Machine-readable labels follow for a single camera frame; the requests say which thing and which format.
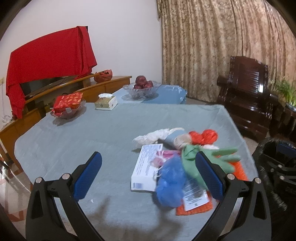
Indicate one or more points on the orange mesh pad with label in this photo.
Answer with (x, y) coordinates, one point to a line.
(195, 200)

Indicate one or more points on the orange foam net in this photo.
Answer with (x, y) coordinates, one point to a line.
(239, 171)

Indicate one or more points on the glass fruit bowl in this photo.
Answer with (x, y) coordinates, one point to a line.
(145, 93)

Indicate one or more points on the grey-blue table cloth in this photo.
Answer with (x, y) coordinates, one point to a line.
(53, 147)

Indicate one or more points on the red decorative ornament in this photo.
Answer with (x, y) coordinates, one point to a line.
(103, 76)

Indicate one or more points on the glass snack dish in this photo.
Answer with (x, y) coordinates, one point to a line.
(69, 113)

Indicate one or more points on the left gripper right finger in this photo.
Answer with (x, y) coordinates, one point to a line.
(253, 221)

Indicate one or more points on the blue plastic bag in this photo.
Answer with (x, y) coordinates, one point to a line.
(170, 184)

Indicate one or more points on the blue white paper cup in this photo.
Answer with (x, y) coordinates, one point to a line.
(178, 139)

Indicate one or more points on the beige patterned curtain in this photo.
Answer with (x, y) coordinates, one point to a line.
(199, 38)

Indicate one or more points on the wooden TV cabinet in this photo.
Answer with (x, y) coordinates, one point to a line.
(35, 109)

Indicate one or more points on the white tissue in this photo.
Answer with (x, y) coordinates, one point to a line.
(153, 137)

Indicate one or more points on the dark wooden armchair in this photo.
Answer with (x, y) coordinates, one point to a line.
(246, 96)

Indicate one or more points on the white tissue box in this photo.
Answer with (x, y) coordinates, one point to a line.
(106, 101)

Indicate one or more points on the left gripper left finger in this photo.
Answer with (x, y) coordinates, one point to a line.
(43, 221)

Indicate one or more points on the green rubber glove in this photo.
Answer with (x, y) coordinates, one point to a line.
(223, 157)

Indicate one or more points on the black television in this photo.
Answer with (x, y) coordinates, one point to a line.
(35, 87)

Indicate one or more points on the red apples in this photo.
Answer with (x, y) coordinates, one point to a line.
(142, 83)

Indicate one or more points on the white cardboard box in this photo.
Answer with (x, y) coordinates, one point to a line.
(144, 174)

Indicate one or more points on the red snack packet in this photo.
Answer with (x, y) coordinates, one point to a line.
(71, 101)

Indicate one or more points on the green potted plant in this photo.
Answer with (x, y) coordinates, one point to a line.
(286, 90)

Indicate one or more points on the red cloth cover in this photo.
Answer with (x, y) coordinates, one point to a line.
(64, 53)

